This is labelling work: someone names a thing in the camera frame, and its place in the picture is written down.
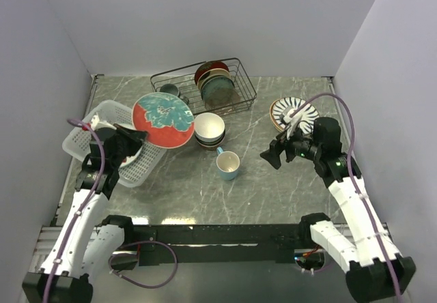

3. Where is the blue striped white plate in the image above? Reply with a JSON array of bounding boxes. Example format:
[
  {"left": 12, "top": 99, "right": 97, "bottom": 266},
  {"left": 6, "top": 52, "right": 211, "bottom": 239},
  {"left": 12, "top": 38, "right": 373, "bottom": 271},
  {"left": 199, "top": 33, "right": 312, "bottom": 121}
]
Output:
[{"left": 273, "top": 97, "right": 319, "bottom": 135}]

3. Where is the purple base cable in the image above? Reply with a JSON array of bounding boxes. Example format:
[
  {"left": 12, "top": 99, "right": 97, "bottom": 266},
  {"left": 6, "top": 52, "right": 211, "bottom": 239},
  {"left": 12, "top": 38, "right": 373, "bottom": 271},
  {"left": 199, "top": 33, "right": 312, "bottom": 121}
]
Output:
[{"left": 108, "top": 240, "right": 178, "bottom": 287}]

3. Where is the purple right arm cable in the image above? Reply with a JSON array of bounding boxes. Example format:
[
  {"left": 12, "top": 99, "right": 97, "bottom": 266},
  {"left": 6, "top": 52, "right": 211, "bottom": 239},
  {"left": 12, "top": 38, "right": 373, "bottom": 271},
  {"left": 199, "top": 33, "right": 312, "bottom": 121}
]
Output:
[{"left": 290, "top": 92, "right": 407, "bottom": 303}]

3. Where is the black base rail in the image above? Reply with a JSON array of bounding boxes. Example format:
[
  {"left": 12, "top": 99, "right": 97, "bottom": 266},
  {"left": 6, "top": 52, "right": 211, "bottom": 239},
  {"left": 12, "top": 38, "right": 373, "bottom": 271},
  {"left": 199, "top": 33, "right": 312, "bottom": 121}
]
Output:
[{"left": 116, "top": 224, "right": 316, "bottom": 266}]

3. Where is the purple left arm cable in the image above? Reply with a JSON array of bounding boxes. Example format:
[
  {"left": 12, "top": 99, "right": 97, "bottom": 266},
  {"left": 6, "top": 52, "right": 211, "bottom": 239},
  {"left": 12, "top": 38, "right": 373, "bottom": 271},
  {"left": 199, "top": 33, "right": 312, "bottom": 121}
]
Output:
[{"left": 42, "top": 118, "right": 105, "bottom": 303}]

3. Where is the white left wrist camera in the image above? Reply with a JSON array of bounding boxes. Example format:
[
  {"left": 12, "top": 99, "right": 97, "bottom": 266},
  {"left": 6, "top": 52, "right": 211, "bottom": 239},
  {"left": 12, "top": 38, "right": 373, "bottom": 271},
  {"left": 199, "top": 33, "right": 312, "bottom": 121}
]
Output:
[{"left": 86, "top": 113, "right": 115, "bottom": 131}]

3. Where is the white plastic bin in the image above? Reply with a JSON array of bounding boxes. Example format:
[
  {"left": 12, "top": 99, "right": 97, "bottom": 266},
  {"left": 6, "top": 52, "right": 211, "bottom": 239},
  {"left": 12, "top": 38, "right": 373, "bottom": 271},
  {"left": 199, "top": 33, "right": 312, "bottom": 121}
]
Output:
[{"left": 62, "top": 100, "right": 166, "bottom": 188}]

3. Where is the red plate in rack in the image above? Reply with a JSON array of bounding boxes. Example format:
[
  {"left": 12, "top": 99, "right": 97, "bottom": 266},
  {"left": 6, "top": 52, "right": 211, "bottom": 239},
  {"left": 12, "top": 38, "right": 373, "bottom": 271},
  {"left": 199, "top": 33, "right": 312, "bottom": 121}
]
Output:
[{"left": 194, "top": 61, "right": 229, "bottom": 85}]

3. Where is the watermelon pattern plate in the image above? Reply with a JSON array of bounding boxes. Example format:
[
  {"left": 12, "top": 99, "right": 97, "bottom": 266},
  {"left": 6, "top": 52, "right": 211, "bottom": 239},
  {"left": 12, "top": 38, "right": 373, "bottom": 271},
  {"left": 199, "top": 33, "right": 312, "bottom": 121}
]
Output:
[{"left": 120, "top": 147, "right": 142, "bottom": 168}]

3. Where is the orange bear plate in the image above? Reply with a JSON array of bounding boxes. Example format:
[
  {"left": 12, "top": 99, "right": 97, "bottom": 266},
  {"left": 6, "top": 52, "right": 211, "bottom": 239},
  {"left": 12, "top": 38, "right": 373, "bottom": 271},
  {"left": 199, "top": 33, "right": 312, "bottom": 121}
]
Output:
[{"left": 269, "top": 100, "right": 283, "bottom": 132}]

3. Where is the white top bowl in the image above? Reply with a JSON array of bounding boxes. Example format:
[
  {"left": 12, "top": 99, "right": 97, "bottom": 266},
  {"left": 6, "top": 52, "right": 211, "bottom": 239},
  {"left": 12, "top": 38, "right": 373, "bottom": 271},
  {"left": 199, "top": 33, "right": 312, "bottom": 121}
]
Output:
[{"left": 194, "top": 113, "right": 225, "bottom": 142}]

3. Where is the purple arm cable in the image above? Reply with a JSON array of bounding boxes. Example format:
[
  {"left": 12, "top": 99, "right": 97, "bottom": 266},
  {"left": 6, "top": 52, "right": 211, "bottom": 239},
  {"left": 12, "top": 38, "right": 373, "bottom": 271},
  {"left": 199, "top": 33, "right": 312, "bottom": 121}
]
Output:
[
  {"left": 42, "top": 118, "right": 105, "bottom": 303},
  {"left": 290, "top": 92, "right": 407, "bottom": 303}
]

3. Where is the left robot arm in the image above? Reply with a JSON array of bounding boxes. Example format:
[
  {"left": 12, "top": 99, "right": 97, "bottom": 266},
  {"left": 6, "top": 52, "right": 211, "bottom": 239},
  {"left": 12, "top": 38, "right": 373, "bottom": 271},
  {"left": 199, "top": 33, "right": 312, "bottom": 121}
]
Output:
[{"left": 23, "top": 120, "right": 148, "bottom": 302}]

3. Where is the light blue mug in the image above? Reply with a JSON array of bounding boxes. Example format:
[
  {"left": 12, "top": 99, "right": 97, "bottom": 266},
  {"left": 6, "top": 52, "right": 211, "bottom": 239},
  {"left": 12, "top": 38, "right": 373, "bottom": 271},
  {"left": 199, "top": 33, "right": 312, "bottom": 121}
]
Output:
[{"left": 216, "top": 147, "right": 240, "bottom": 181}]

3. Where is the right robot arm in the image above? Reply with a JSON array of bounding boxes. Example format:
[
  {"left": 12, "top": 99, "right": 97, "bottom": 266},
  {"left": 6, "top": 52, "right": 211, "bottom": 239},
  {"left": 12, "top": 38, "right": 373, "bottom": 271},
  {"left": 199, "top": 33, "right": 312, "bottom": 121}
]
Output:
[{"left": 260, "top": 117, "right": 416, "bottom": 302}]

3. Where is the cream plate in rack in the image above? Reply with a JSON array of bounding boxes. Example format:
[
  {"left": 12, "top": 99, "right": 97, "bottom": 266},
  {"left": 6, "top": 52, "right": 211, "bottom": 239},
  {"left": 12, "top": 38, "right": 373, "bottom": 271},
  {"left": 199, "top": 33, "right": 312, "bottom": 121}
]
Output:
[{"left": 197, "top": 68, "right": 230, "bottom": 91}]

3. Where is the grey green mug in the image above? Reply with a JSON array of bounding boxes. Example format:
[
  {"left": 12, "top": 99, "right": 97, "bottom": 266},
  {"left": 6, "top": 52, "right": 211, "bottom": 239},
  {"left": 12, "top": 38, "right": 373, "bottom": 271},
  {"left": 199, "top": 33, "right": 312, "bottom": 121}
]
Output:
[{"left": 159, "top": 83, "right": 189, "bottom": 104}]

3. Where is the black wire dish rack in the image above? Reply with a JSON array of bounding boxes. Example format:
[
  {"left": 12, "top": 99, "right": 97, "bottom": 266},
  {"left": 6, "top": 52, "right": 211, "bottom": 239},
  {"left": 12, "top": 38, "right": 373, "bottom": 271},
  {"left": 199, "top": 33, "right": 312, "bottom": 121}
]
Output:
[{"left": 150, "top": 57, "right": 257, "bottom": 115}]

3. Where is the red teal flower plate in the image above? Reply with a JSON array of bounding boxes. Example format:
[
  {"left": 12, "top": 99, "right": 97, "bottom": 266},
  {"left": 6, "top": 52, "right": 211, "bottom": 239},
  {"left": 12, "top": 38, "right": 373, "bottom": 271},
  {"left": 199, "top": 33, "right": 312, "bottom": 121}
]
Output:
[{"left": 131, "top": 92, "right": 194, "bottom": 149}]

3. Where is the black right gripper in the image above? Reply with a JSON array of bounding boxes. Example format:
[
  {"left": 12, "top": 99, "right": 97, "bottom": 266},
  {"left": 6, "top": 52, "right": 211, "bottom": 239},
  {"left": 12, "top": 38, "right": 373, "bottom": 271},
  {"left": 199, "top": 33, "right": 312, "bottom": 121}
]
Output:
[{"left": 260, "top": 121, "right": 322, "bottom": 169}]

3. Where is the teal plate in rack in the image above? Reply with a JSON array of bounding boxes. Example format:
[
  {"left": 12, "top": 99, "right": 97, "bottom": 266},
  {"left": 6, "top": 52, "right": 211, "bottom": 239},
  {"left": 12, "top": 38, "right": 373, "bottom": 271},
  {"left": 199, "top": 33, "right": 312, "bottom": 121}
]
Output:
[{"left": 201, "top": 76, "right": 234, "bottom": 100}]

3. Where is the clear pink glass plate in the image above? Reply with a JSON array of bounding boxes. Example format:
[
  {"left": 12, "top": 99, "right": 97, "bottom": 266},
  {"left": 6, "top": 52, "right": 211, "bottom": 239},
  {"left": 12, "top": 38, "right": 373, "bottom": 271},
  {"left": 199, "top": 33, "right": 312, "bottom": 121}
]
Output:
[{"left": 203, "top": 89, "right": 240, "bottom": 109}]

